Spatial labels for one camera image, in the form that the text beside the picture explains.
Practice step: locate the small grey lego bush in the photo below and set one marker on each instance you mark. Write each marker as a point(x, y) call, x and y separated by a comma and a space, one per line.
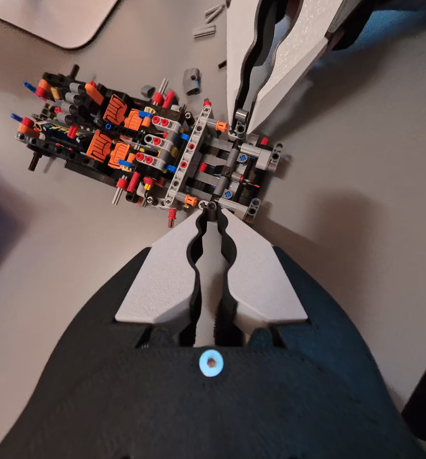
point(210, 207)

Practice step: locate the grey lego connector with hole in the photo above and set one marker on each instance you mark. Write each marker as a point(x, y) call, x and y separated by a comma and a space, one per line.
point(191, 80)

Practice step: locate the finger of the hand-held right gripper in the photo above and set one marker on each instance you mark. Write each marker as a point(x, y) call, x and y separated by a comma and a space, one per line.
point(240, 43)
point(299, 43)

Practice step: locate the grey lego connector subassembly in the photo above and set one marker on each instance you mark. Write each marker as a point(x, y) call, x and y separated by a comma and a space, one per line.
point(241, 116)

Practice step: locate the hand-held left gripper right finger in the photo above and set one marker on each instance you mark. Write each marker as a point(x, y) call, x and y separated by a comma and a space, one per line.
point(266, 283)

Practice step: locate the light grey lego axle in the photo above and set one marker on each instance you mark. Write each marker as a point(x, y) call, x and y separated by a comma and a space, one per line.
point(212, 13)
point(218, 8)

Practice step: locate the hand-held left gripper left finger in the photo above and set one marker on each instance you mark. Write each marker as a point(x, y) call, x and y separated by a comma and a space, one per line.
point(155, 283)

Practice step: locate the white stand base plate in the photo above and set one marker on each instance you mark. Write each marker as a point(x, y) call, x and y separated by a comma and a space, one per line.
point(55, 18)

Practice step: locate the curved grey lego piece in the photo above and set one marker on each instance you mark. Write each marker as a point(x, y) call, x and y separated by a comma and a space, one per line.
point(147, 90)

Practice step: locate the lego car chassis model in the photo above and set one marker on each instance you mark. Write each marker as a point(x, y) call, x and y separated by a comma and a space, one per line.
point(127, 143)

